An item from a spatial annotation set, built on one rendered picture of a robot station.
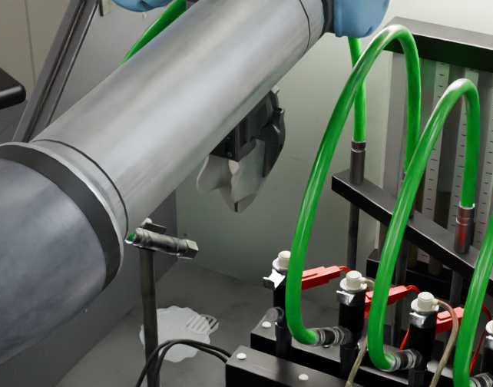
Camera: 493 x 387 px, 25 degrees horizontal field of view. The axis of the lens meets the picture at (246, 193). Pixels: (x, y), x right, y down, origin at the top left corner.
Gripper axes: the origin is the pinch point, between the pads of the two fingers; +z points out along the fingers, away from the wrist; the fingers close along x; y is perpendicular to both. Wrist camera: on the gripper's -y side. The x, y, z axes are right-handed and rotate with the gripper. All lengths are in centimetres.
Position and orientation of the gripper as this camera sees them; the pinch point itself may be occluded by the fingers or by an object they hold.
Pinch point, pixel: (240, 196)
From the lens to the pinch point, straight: 111.4
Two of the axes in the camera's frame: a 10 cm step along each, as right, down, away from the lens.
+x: 8.9, 2.4, -3.9
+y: -4.6, 4.7, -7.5
